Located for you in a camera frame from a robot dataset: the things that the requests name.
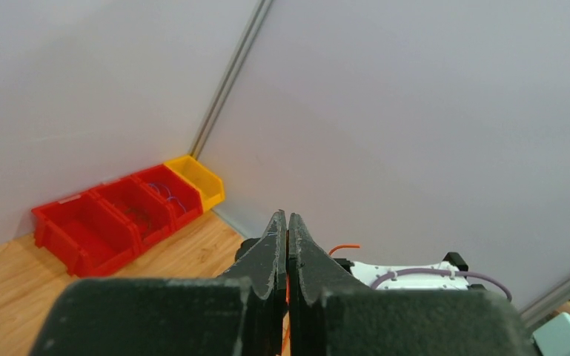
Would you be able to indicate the yellow bin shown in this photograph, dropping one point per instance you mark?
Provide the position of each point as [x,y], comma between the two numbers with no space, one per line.
[207,183]

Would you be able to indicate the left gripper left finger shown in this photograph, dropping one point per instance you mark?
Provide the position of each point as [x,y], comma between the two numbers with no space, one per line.
[263,272]

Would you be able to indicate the right red bin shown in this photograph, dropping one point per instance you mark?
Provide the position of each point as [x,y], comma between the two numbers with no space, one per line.
[181,198]

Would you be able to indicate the red bin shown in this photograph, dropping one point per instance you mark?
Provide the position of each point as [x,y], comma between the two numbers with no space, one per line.
[143,212]
[85,234]
[181,198]

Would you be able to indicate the left red bin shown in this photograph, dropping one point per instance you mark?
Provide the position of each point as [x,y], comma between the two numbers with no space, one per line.
[85,234]

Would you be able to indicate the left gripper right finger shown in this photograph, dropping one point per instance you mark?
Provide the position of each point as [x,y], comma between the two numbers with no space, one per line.
[315,281]

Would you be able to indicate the middle red bin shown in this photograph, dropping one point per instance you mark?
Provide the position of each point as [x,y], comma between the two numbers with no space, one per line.
[143,212]

